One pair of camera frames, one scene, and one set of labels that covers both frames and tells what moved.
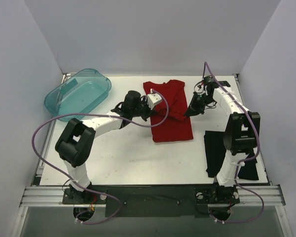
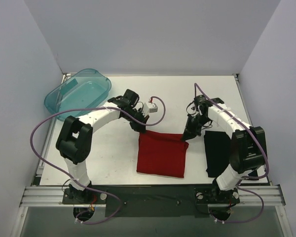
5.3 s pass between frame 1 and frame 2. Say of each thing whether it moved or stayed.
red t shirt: moved
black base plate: stayed
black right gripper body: moved
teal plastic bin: stayed
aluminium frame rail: stayed
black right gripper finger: moved
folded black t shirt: stayed
